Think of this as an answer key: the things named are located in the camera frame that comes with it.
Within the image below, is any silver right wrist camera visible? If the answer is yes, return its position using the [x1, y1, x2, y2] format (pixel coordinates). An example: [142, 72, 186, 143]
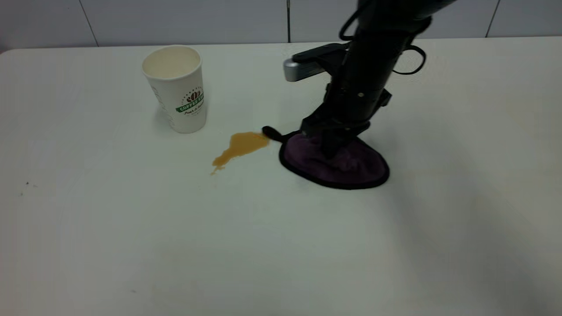
[283, 42, 353, 83]

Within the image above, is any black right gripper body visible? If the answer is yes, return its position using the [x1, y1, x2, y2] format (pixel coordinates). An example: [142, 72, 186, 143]
[300, 81, 392, 138]

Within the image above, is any brown coffee spill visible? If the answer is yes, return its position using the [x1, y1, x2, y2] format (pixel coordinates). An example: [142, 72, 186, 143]
[210, 131, 271, 174]

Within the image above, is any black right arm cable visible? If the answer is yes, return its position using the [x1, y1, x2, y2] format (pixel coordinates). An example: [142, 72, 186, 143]
[339, 8, 427, 75]

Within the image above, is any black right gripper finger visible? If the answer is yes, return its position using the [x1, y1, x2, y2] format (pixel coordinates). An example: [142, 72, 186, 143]
[337, 131, 357, 158]
[322, 131, 339, 158]

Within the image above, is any white paper coffee cup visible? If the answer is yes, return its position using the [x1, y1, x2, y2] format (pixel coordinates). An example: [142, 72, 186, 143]
[141, 45, 207, 134]

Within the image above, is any purple cloth with black trim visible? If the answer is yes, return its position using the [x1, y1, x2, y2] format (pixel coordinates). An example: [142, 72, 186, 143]
[262, 126, 390, 190]

